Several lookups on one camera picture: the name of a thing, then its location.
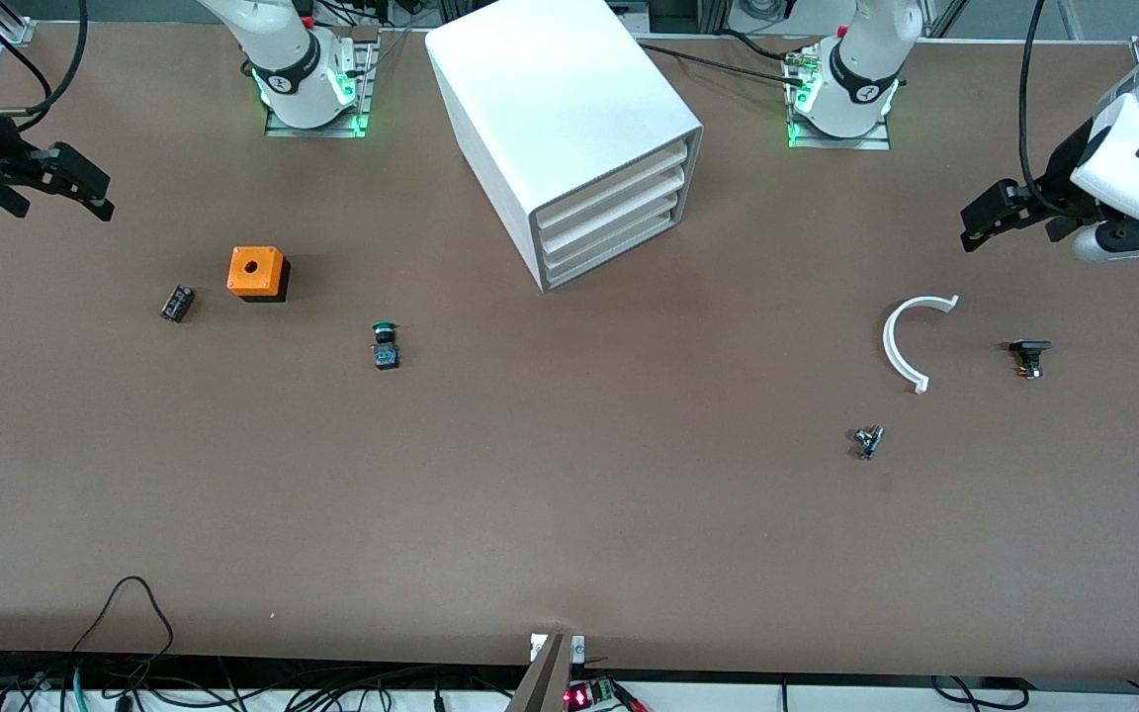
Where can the small black terminal block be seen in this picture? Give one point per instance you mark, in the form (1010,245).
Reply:
(177,303)

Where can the small metal switch part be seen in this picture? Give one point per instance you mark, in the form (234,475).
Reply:
(868,440)

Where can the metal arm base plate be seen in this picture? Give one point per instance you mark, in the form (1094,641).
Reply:
(871,141)
(364,94)

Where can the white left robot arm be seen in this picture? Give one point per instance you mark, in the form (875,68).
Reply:
(1138,148)

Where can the white curved plastic clip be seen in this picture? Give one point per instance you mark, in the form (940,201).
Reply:
(894,346)

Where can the white lowest cabinet drawer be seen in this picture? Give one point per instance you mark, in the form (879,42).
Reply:
(619,246)

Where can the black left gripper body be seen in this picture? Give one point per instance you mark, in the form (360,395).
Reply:
(1061,184)

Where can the circuit board with red light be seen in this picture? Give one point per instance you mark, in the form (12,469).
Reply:
(589,694)

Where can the orange box with hole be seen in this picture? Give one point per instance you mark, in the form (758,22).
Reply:
(255,269)

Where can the black push button switch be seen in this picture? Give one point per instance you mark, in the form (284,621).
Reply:
(1029,354)

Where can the green push button switch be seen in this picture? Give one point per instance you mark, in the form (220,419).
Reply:
(385,343)

